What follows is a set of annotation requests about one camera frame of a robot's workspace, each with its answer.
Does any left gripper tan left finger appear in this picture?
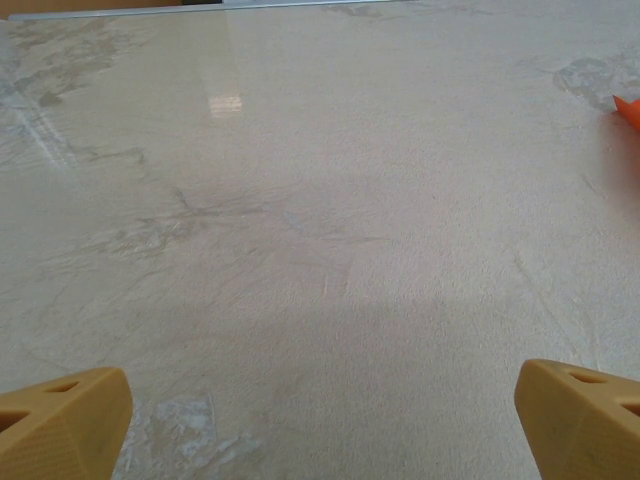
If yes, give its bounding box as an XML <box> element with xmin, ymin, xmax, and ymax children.
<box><xmin>0</xmin><ymin>367</ymin><xmax>134</xmax><ymax>480</ymax></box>

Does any left gripper tan right finger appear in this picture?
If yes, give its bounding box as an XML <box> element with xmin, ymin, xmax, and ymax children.
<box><xmin>514</xmin><ymin>358</ymin><xmax>640</xmax><ymax>480</ymax></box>

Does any orange paper sheet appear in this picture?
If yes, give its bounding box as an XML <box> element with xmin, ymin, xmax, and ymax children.
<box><xmin>612</xmin><ymin>93</ymin><xmax>640</xmax><ymax>134</ymax></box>

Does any brown wooden door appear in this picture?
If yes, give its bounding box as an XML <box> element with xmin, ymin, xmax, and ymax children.
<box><xmin>0</xmin><ymin>0</ymin><xmax>184</xmax><ymax>20</ymax></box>

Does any aluminium table end rail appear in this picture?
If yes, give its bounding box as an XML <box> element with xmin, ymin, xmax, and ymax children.
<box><xmin>7</xmin><ymin>0</ymin><xmax>416</xmax><ymax>21</ymax></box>

